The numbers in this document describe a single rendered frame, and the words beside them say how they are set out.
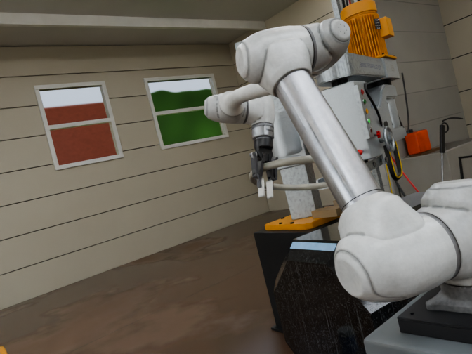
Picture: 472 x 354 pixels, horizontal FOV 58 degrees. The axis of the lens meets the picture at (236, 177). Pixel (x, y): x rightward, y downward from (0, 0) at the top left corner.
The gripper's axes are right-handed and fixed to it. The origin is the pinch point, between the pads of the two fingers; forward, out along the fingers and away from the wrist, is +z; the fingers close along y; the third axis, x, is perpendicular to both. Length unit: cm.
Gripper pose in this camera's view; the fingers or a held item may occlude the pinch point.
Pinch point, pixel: (265, 189)
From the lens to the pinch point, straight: 166.8
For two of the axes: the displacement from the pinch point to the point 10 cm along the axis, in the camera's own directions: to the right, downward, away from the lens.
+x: -6.0, 2.2, 7.7
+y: 8.0, 1.3, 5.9
